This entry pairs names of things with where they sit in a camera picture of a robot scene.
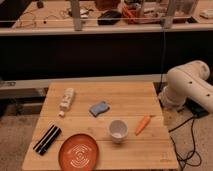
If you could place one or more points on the blue sponge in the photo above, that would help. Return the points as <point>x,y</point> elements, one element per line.
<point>99,108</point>

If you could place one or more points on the orange toy carrot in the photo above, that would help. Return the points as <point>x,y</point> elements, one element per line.
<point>142,124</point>

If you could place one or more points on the white cup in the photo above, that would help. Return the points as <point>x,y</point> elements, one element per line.
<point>118,131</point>

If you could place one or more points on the right metal post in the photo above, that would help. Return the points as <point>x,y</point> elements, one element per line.
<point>168,19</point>

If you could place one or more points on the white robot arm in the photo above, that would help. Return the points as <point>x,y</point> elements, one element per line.
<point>188,81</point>

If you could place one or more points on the orange plate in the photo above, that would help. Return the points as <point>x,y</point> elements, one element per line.
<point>78,153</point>

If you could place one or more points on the white bottle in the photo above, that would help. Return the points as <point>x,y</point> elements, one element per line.
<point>66,101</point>

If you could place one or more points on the orange tool on bench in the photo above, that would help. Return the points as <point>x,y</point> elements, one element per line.
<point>128,16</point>

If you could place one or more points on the metal post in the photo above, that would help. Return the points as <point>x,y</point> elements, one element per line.
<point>168,19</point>
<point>75,8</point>

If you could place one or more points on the wooden workbench shelf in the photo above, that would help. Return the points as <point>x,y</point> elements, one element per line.
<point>54,17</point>

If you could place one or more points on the left metal post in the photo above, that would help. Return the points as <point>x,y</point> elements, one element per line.
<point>75,8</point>

